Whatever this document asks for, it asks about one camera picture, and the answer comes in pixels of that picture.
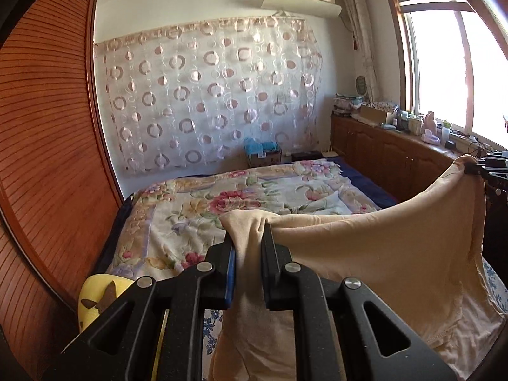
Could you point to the wooden louvred wardrobe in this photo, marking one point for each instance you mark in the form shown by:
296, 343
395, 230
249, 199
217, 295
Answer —
51, 147

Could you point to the open cardboard box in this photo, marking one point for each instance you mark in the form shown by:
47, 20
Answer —
373, 114

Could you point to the round hand fan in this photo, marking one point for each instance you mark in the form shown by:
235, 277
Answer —
360, 86

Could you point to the low wooden cabinet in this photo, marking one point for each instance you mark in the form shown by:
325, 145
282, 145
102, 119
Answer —
381, 154

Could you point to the white window curtain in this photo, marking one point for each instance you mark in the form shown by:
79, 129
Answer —
359, 27

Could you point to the cardboard box with blue cloth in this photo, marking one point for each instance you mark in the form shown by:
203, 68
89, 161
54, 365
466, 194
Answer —
262, 154

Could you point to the stack of folded fabrics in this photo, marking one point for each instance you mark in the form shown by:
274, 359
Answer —
345, 105

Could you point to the pink bottle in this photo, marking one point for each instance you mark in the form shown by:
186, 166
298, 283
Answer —
430, 127

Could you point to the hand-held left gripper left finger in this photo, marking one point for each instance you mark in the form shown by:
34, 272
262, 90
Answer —
231, 281

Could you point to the colourful floral blanket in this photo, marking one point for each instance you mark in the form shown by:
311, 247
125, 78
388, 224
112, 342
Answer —
178, 214

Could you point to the blue floral white cloth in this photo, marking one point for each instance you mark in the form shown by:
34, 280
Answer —
210, 325

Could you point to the wooden framed window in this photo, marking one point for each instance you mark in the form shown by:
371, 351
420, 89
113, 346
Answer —
436, 67

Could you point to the peach printed t-shirt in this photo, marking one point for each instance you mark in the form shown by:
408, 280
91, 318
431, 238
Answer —
377, 246

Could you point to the white jar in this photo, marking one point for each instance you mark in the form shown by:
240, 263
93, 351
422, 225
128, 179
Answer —
416, 124

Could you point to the sheer circle-patterned curtain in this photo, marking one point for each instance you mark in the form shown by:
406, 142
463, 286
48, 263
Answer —
198, 95

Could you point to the small black charger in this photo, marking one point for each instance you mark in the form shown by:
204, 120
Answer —
451, 144

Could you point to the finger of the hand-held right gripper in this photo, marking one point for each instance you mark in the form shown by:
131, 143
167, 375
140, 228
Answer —
472, 168
498, 158

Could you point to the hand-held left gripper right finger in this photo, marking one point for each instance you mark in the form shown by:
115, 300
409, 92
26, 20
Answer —
272, 274

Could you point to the yellow plush toy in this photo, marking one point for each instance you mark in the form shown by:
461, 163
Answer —
95, 289

